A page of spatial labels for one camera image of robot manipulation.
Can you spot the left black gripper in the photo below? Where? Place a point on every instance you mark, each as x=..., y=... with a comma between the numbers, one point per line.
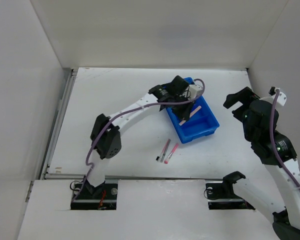
x=185, y=113

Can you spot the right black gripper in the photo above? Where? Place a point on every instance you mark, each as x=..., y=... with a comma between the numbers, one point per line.
x=245, y=95

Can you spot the pink lip pencil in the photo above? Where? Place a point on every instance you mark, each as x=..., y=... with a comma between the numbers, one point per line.
x=191, y=115

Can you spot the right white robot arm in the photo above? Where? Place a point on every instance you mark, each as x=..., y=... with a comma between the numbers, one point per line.
x=277, y=154

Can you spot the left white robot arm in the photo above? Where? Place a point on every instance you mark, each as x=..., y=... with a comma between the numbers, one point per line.
x=107, y=132

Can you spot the blue compartment tray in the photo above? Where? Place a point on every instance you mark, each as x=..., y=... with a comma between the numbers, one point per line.
x=202, y=124

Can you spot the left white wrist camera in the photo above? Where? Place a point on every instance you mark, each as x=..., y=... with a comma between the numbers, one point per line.
x=194, y=90

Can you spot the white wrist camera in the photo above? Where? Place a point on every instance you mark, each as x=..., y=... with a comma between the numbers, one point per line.
x=278, y=94
x=194, y=90

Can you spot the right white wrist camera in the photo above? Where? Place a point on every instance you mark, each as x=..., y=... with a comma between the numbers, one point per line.
x=278, y=94

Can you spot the grey handle makeup brush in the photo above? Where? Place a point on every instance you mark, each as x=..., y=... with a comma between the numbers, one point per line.
x=163, y=152

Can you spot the pink handle makeup brush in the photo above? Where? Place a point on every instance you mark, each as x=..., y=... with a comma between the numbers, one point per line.
x=167, y=159

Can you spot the left metal rail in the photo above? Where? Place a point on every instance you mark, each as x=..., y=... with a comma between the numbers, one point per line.
x=64, y=97

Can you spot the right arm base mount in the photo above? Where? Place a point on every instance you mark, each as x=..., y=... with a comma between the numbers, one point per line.
x=220, y=198

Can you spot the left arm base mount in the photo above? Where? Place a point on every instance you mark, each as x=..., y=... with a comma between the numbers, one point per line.
x=101, y=198

